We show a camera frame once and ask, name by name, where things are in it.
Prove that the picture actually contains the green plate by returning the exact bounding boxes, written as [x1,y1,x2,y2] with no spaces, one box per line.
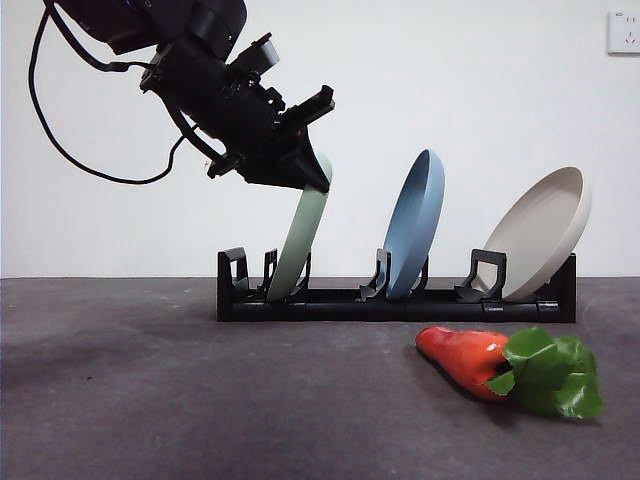
[266,151,335,303]

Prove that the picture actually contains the orange carrot with green leaves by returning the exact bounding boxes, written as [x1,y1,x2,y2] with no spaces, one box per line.
[414,326,605,421]

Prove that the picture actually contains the blue plate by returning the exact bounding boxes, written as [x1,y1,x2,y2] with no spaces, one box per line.
[382,148,446,302]

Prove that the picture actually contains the black plate rack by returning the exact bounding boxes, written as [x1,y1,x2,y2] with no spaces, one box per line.
[216,247,577,325]

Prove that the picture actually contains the beige plate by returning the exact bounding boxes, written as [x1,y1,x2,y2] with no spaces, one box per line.
[477,166,593,303]

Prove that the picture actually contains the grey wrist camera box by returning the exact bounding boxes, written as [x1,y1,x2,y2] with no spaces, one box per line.
[227,32,279,77]

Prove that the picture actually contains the short black cable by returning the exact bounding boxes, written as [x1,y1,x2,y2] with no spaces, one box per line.
[49,0,156,74]

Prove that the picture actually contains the long black looping cable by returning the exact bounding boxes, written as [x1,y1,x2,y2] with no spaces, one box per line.
[28,9,189,185]

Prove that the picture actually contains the white wall socket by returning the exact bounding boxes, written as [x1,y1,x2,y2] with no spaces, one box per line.
[606,9,640,56]

